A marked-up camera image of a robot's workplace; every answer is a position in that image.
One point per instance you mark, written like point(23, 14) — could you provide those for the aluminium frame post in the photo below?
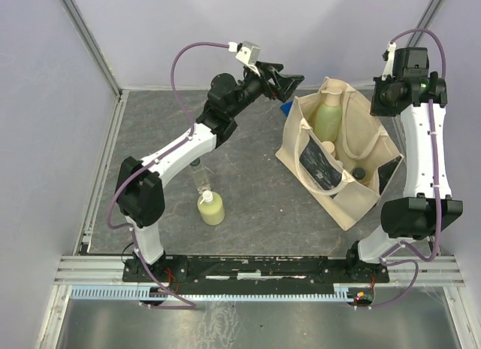
point(91, 45)
point(423, 28)

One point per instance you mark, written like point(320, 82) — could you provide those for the light blue cable duct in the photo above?
point(244, 291)

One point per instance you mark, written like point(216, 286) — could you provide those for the clear square bottle back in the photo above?
point(359, 173)

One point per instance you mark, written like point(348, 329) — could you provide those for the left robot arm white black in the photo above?
point(141, 182)

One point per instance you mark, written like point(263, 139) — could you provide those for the aluminium front rail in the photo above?
point(111, 270)

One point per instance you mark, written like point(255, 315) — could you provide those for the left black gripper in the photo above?
point(288, 84)

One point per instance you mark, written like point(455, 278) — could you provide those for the small circuit board red led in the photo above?
point(364, 297)

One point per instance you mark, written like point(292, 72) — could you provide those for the beige canvas tote bag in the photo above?
point(362, 141)

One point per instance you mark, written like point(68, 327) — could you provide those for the blue cloth behind bag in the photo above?
point(286, 107)

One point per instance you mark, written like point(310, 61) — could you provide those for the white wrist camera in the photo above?
point(389, 57)
point(247, 53)

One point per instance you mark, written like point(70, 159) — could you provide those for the right aluminium frame post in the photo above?
point(423, 28)

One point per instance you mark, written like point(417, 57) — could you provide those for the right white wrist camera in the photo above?
point(389, 57)

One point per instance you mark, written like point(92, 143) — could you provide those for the clear square bottle dark cap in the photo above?
point(199, 176)

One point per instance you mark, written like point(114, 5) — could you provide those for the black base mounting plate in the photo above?
point(180, 269)

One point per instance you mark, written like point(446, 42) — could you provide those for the beige jar wide lid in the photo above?
point(329, 146)

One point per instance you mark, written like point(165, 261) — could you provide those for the yellow green pump bottle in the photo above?
point(210, 207)

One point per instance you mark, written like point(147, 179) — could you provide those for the left aluminium frame post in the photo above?
point(91, 45)

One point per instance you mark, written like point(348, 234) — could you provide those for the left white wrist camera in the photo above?
point(247, 53)

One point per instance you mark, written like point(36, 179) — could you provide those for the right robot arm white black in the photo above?
point(409, 90)

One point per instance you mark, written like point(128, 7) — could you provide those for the green bottle beige flip cap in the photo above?
point(328, 115)

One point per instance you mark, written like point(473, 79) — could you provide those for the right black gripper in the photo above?
point(377, 109)

